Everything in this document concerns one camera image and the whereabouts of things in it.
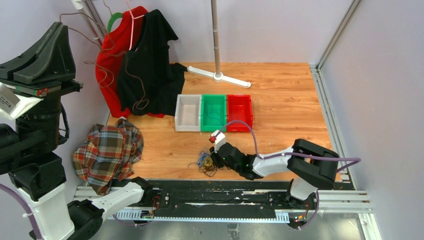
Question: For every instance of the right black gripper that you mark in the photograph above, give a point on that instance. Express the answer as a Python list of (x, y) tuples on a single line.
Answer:
[(214, 156)]

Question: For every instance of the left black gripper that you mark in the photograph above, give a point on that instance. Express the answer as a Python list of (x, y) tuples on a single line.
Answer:
[(46, 67)]

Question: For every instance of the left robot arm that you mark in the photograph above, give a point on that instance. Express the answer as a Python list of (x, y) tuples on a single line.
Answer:
[(27, 156)]

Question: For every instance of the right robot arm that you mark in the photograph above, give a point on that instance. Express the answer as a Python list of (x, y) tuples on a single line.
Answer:
[(315, 166)]

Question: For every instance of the green plastic bin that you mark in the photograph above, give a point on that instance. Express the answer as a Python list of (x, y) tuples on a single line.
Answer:
[(213, 112)]

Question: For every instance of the white plastic bin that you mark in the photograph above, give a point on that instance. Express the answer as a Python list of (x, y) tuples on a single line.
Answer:
[(188, 113)]

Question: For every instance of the red plastic bin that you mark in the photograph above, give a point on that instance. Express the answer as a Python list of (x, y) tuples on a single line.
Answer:
[(239, 107)]

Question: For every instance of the white clothes rack pole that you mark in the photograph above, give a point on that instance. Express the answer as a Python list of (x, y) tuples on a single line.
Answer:
[(92, 19)]

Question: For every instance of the red shirt on hanger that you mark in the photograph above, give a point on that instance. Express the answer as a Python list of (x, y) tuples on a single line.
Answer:
[(109, 61)]

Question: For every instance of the white stand with pole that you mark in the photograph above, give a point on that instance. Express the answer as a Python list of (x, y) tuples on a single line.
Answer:
[(217, 76)]

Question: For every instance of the green clothes hanger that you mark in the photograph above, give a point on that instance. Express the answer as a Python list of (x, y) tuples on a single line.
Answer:
[(112, 19)]

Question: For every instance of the pink clothes hanger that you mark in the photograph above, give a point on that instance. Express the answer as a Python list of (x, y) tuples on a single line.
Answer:
[(133, 18)]

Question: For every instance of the black shirt on hanger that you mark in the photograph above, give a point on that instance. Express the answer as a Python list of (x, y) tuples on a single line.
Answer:
[(147, 82)]

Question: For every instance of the plaid flannel shirt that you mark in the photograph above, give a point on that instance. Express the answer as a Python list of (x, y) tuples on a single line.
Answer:
[(108, 153)]

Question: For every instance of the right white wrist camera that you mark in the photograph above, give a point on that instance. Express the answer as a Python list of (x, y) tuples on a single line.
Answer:
[(217, 138)]

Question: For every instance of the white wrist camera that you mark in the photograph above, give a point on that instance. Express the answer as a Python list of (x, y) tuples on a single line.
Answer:
[(12, 105), (217, 138)]

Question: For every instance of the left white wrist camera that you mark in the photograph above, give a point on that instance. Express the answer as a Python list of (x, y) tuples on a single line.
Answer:
[(12, 105)]

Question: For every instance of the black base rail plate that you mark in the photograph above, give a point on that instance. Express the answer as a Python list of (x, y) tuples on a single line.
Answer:
[(222, 199)]

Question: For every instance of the aluminium corner frame post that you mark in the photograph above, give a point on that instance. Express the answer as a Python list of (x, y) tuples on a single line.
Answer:
[(349, 14)]

